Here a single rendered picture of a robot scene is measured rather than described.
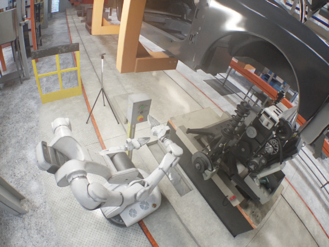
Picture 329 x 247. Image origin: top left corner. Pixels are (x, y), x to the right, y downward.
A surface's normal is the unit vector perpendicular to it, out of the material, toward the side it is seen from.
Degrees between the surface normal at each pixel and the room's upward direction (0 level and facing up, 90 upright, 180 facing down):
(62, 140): 90
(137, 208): 38
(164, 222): 0
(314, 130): 93
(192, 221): 0
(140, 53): 90
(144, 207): 0
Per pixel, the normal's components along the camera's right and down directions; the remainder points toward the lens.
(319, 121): -0.86, 0.37
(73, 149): -0.07, 0.07
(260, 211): 0.22, -0.70
